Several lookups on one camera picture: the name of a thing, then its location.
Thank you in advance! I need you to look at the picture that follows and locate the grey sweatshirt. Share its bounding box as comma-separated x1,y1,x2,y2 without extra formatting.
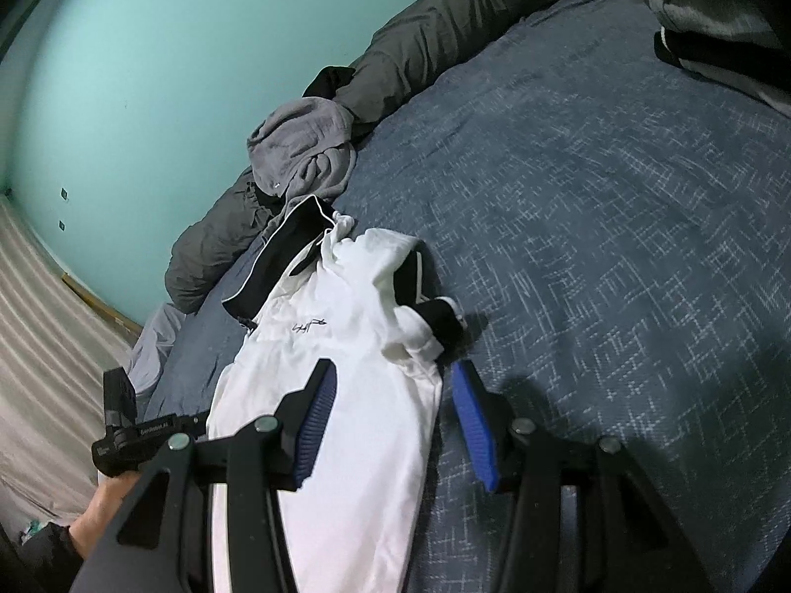
247,97,360,214

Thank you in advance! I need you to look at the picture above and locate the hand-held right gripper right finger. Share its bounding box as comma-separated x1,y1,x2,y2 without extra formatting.
451,359,711,593

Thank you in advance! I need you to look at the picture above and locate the dark grey padded jacket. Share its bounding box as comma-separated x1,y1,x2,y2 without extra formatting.
166,0,571,316

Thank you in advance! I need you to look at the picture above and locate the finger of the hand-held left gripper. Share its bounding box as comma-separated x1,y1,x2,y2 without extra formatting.
176,411,211,441

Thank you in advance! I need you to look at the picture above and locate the person's left hand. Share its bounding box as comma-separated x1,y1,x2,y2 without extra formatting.
68,471,142,562

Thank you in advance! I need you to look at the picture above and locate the white polo shirt black collar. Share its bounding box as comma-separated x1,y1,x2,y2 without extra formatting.
207,194,466,593

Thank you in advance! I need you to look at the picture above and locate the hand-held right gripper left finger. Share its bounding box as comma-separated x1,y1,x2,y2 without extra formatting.
71,358,340,593

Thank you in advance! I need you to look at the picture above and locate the person's left forearm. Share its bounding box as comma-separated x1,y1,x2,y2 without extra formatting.
0,520,88,593

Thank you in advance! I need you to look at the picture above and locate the light grey bed sheet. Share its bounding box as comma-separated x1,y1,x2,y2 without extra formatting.
125,301,187,397

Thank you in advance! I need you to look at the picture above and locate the black folded garment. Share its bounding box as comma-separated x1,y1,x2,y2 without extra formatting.
654,28,791,107

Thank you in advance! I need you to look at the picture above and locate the blue patterned bed blanket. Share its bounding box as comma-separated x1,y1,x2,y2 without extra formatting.
142,0,791,593

